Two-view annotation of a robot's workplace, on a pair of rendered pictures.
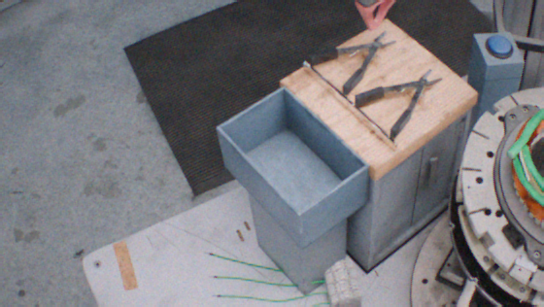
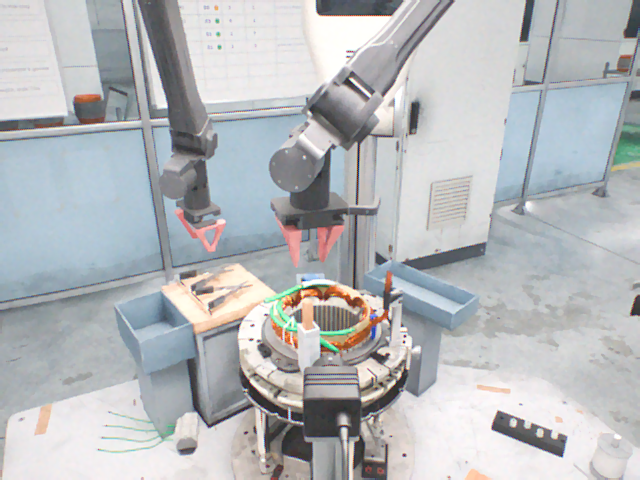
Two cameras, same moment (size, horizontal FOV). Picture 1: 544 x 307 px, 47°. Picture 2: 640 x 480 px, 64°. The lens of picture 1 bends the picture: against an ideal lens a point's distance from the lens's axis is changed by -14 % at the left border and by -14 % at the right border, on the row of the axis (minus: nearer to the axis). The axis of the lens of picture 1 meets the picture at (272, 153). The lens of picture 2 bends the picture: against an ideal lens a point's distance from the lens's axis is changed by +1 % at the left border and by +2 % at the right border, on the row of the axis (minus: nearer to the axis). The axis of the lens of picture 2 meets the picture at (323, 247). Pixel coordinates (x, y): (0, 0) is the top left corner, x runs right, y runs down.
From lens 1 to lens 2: 0.51 m
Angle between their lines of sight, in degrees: 27
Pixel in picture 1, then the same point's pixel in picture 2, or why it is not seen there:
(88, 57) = (104, 348)
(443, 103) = (252, 298)
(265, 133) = (149, 319)
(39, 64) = (60, 348)
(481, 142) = (262, 309)
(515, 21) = (343, 278)
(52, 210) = not seen: hidden behind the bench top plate
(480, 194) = (249, 331)
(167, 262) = (76, 417)
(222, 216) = (128, 391)
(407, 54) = (241, 278)
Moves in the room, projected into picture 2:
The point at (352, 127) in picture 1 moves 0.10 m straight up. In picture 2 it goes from (190, 307) to (185, 266)
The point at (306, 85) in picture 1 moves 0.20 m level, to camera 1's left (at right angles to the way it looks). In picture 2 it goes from (174, 289) to (83, 294)
